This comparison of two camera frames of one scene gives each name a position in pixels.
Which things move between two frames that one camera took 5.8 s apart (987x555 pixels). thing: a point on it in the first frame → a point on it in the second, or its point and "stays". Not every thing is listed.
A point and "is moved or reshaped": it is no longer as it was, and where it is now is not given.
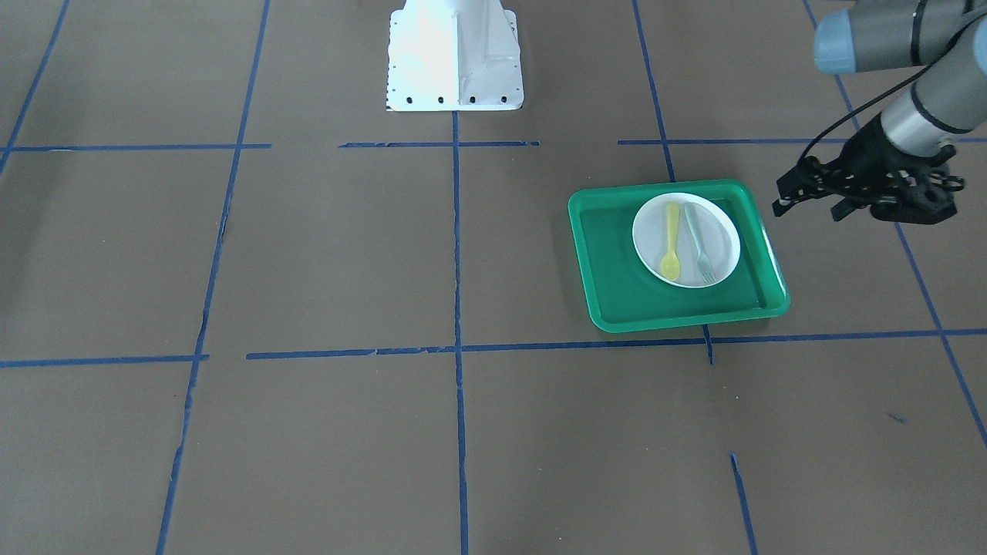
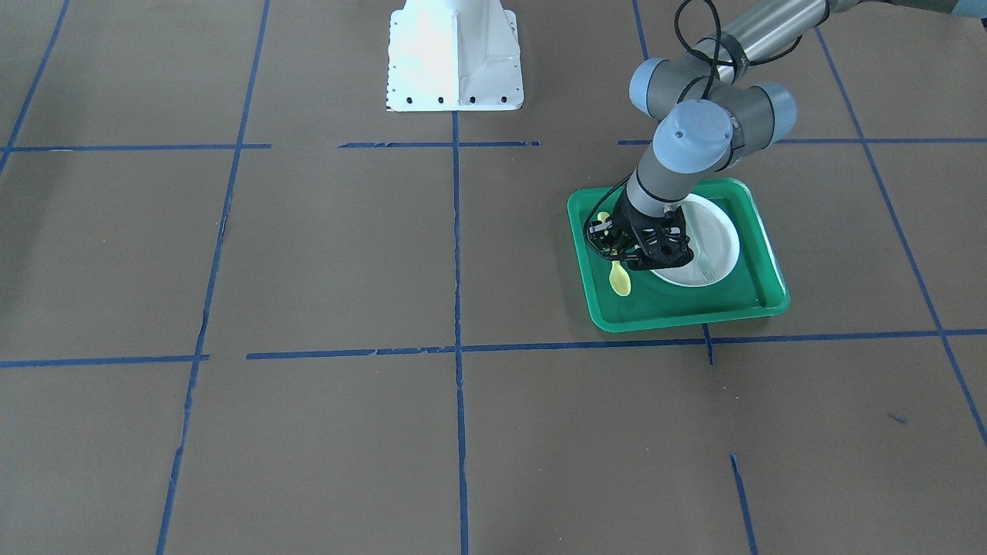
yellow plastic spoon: x=669 y=266 is moved or reshaped
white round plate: x=685 y=240 stays
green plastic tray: x=624 y=297 stays
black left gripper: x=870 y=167 → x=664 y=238
